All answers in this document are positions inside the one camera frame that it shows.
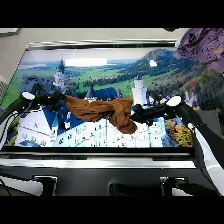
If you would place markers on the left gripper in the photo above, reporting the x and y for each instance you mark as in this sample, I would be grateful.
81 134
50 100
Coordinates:
54 101

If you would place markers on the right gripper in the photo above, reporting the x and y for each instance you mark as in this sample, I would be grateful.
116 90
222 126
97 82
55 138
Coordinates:
143 114

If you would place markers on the brown garment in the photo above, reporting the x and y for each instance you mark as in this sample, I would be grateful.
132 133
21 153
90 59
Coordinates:
110 111

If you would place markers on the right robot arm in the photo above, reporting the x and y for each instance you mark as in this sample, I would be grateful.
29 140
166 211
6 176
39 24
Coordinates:
187 112

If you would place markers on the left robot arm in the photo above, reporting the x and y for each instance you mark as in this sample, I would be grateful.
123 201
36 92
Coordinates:
17 104

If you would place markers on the silver frame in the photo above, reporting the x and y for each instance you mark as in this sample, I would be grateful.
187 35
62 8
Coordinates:
100 163

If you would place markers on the purple patterned garment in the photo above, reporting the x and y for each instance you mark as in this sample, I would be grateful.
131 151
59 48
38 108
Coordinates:
203 46

